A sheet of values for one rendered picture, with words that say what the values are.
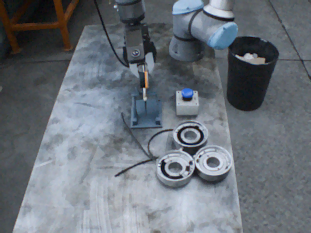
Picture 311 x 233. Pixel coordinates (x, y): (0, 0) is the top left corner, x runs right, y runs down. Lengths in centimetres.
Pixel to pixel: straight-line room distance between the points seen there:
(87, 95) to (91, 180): 37
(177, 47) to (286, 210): 108
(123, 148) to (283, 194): 116
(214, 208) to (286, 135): 141
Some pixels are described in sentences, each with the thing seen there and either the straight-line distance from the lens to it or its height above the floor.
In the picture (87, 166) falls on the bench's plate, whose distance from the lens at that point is 98.
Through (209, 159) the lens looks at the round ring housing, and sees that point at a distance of 94.
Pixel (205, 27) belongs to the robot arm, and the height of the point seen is 100.
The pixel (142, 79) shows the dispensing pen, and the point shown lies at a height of 96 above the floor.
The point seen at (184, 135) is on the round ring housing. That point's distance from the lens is 99.
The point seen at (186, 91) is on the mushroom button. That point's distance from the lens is 106.
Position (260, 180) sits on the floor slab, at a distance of 195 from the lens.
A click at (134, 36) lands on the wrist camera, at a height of 111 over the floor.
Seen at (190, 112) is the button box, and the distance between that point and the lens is 107.
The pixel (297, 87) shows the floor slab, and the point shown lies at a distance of 263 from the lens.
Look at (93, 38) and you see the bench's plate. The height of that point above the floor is 80.
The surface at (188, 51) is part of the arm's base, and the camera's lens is 129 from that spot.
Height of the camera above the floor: 156
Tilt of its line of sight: 45 degrees down
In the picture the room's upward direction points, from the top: 3 degrees counter-clockwise
